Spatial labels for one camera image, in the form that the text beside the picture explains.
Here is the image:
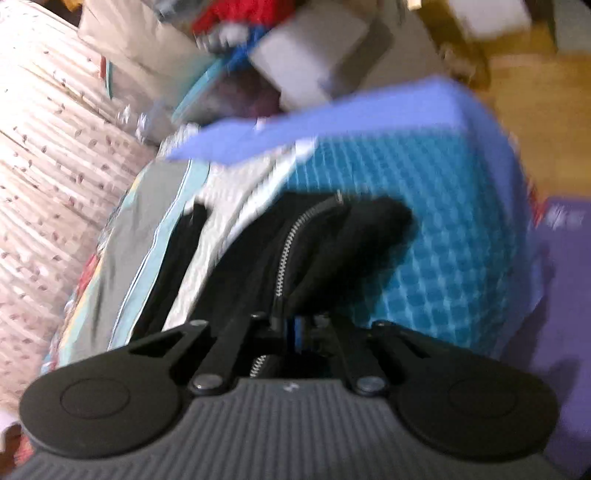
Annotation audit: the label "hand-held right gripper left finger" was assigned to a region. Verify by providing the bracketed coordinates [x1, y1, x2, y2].
[128, 315, 298, 395]

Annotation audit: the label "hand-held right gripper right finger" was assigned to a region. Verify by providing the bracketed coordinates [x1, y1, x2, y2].
[300, 315, 435, 395]

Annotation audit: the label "black pants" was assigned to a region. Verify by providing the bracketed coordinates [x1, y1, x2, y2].
[134, 193, 414, 384]

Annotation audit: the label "teal striped patterned bed sheet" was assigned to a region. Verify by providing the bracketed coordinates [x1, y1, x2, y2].
[41, 136, 532, 376]

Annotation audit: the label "purple bed sheet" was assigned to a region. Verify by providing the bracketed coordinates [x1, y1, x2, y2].
[165, 76, 591, 480]

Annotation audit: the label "teal edged dark board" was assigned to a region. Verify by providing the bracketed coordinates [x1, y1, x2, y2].
[170, 58, 288, 136]

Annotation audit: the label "grey box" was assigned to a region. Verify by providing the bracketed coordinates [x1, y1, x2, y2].
[248, 8, 394, 112]

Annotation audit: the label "beige leaf print curtain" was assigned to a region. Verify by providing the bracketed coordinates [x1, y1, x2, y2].
[0, 0, 160, 409]

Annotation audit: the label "red and blue clothes pile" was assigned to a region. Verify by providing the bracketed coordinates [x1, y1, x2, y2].
[190, 0, 298, 52]

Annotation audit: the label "beige pillow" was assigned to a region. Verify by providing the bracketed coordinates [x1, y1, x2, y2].
[78, 0, 211, 95]

